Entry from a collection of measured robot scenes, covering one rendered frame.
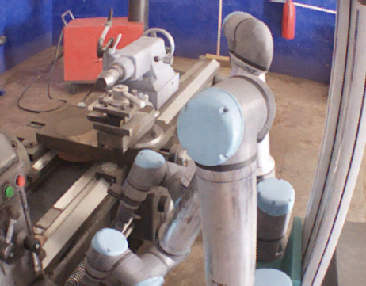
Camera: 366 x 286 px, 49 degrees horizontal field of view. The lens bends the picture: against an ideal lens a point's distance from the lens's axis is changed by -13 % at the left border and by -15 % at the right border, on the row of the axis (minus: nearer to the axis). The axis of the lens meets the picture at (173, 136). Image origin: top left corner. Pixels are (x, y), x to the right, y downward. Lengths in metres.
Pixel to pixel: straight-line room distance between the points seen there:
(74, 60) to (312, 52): 2.93
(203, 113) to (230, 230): 0.23
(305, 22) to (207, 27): 1.33
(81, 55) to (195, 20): 1.78
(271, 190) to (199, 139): 0.83
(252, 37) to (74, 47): 3.61
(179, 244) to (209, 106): 0.53
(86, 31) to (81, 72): 0.47
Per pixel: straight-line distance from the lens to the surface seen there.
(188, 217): 1.11
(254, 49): 1.31
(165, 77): 2.55
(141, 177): 1.55
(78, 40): 4.76
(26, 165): 1.48
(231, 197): 0.82
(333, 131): 1.32
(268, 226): 1.58
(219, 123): 0.74
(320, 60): 5.76
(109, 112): 1.76
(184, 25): 5.99
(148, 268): 1.20
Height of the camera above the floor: 1.85
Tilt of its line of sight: 27 degrees down
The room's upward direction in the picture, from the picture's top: 2 degrees clockwise
